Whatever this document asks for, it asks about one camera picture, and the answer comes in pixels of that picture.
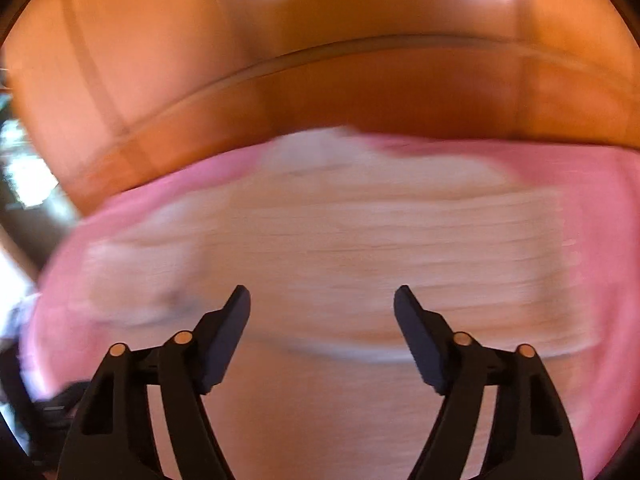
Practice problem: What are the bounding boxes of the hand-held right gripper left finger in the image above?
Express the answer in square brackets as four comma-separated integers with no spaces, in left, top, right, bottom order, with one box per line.
[57,285,251,480]

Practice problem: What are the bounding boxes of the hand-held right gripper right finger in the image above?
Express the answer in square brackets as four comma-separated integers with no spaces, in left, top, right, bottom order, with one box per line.
[393,285,584,480]

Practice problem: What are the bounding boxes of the beige ribbed knit garment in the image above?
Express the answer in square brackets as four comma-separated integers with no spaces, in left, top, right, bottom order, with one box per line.
[85,127,601,363]

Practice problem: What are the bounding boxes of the pink blanket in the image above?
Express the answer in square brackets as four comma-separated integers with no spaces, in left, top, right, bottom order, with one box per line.
[20,137,640,480]

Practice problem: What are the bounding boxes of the glass door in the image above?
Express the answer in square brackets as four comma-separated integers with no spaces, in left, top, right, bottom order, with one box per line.
[0,119,58,211]

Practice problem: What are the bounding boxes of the wooden wardrobe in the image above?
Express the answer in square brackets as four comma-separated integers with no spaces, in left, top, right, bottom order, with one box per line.
[0,0,640,217]

